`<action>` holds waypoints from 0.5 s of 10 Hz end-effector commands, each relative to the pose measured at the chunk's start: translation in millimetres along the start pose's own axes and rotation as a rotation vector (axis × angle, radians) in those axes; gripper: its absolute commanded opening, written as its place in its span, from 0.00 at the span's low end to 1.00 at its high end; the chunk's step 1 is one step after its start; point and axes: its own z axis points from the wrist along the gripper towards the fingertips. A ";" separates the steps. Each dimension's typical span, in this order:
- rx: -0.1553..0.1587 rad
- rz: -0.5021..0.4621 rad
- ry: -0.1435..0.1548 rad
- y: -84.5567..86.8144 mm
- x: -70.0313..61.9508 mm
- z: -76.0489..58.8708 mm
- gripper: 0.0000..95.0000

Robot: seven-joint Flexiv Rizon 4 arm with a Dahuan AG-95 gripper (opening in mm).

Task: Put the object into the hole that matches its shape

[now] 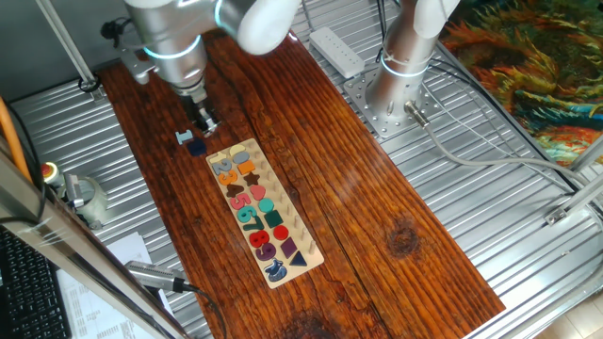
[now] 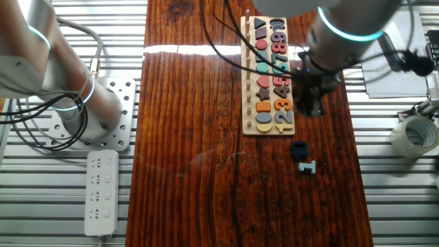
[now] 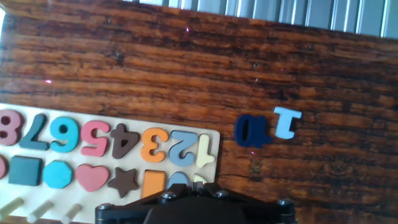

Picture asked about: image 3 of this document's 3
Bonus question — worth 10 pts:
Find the dark teal number seven piece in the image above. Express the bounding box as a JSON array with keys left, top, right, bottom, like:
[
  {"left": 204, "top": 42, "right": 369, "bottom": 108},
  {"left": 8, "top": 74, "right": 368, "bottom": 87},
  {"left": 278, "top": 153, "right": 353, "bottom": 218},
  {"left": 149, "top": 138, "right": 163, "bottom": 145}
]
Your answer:
[{"left": 19, "top": 113, "right": 49, "bottom": 151}]

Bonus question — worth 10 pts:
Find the cyan octagon piece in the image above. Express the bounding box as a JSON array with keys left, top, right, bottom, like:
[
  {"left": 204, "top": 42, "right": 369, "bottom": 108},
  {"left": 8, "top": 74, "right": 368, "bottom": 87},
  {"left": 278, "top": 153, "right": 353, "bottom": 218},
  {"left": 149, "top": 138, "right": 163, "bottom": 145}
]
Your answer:
[{"left": 42, "top": 160, "right": 74, "bottom": 190}]

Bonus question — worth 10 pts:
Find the navy number ten piece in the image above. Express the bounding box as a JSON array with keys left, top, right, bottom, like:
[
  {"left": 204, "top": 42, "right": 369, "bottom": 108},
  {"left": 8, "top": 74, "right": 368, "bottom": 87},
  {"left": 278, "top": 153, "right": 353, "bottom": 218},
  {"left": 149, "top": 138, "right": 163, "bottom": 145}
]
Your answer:
[{"left": 233, "top": 114, "right": 273, "bottom": 149}]

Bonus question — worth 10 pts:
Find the pink number five piece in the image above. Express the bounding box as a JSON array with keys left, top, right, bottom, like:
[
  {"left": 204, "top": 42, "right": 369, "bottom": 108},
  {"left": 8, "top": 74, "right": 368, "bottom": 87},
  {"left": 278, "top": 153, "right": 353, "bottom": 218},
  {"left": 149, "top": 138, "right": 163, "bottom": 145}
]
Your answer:
[{"left": 80, "top": 120, "right": 111, "bottom": 157}]

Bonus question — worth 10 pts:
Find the light blue number one piece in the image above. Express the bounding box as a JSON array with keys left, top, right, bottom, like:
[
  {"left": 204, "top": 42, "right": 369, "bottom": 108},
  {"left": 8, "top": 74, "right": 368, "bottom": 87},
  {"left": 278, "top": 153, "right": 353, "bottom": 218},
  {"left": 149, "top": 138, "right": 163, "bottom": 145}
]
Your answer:
[{"left": 273, "top": 106, "right": 302, "bottom": 140}]

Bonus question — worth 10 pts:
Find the brown star piece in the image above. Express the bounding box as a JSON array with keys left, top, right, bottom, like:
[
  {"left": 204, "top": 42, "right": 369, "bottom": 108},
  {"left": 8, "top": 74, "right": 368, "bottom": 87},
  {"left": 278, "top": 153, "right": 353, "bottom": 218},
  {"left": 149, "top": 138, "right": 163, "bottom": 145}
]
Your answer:
[{"left": 108, "top": 167, "right": 140, "bottom": 198}]

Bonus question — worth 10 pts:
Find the red number eight piece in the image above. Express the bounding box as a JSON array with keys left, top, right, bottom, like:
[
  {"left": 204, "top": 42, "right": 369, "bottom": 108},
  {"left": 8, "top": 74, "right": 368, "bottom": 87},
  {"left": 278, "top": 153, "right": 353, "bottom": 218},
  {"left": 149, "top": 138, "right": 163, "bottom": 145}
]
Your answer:
[{"left": 0, "top": 109, "right": 24, "bottom": 146}]

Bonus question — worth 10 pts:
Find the brown number four piece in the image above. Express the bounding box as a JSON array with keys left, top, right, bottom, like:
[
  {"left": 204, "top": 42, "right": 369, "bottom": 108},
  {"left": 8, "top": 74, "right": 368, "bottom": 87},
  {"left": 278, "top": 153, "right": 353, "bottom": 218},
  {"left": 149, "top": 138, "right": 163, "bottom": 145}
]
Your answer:
[{"left": 110, "top": 123, "right": 140, "bottom": 159}]

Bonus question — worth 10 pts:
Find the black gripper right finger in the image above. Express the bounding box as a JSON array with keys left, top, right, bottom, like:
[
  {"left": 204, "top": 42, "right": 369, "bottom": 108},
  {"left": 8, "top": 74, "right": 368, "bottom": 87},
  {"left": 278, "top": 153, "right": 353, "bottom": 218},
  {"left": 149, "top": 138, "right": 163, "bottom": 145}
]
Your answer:
[{"left": 196, "top": 182, "right": 296, "bottom": 224}]

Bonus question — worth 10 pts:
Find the blue oval piece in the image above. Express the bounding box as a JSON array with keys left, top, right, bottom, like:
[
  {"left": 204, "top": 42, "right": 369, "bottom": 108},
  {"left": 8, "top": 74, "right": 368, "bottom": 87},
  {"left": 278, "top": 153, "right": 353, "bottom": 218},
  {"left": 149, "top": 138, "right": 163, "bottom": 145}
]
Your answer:
[{"left": 167, "top": 171, "right": 190, "bottom": 189}]

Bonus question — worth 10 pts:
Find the wooden peg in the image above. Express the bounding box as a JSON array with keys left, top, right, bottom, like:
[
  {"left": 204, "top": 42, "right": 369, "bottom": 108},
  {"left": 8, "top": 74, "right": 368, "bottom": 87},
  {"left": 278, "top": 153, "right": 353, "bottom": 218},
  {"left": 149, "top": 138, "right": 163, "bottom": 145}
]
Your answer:
[
  {"left": 60, "top": 203, "right": 83, "bottom": 224},
  {"left": 27, "top": 200, "right": 55, "bottom": 224},
  {"left": 0, "top": 197, "right": 25, "bottom": 220}
]

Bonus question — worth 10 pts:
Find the cream number one piece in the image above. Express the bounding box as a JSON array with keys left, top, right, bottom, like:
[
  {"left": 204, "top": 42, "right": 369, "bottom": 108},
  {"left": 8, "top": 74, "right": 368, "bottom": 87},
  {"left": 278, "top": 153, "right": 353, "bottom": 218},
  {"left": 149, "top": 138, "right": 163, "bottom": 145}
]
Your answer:
[{"left": 196, "top": 133, "right": 216, "bottom": 169}]

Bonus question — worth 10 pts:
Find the pink heart piece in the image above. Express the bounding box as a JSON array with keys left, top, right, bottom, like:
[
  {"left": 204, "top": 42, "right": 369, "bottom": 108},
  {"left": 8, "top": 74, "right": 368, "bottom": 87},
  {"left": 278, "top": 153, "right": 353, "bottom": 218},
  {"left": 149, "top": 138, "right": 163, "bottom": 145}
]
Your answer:
[{"left": 74, "top": 164, "right": 110, "bottom": 193}]

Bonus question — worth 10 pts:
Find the wooden shape puzzle board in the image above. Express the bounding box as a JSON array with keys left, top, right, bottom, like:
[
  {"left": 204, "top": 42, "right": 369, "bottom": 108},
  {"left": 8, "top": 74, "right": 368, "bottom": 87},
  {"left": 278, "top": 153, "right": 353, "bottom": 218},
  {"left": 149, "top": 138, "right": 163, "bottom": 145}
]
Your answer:
[{"left": 0, "top": 102, "right": 221, "bottom": 224}]

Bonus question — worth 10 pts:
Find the orange number three piece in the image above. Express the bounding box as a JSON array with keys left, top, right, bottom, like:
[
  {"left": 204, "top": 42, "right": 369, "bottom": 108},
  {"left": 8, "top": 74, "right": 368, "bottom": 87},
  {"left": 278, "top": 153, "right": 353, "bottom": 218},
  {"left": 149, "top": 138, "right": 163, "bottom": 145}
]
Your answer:
[{"left": 140, "top": 127, "right": 170, "bottom": 164}]

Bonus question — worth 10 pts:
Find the orange rectangle piece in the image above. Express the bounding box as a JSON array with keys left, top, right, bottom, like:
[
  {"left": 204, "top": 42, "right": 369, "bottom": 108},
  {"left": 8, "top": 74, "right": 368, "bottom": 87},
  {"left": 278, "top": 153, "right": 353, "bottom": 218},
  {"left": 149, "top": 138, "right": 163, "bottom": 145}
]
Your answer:
[{"left": 142, "top": 169, "right": 166, "bottom": 199}]

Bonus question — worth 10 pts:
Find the cyan number six piece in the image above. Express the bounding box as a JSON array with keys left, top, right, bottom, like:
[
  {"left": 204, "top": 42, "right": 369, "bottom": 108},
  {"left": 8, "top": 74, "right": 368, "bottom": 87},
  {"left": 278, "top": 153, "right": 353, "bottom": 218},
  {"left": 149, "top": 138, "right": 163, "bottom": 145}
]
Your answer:
[{"left": 49, "top": 116, "right": 81, "bottom": 153}]

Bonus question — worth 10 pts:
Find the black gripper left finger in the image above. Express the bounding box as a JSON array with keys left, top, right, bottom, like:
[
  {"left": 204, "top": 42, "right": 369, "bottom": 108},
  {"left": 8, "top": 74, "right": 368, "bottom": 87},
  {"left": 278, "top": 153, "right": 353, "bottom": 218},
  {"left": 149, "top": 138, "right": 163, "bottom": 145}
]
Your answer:
[{"left": 95, "top": 182, "right": 197, "bottom": 224}]

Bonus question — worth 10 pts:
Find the blue number two piece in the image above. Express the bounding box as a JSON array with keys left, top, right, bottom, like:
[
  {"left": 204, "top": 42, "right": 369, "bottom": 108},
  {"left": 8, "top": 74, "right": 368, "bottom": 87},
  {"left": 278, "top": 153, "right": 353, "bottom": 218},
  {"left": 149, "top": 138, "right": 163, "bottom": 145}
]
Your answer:
[{"left": 169, "top": 130, "right": 199, "bottom": 167}]

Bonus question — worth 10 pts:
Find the dark teal square piece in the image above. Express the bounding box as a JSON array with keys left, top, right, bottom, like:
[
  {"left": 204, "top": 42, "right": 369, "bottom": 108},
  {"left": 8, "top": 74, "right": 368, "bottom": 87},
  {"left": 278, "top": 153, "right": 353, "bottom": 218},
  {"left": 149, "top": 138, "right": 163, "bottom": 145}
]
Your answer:
[{"left": 8, "top": 155, "right": 43, "bottom": 187}]

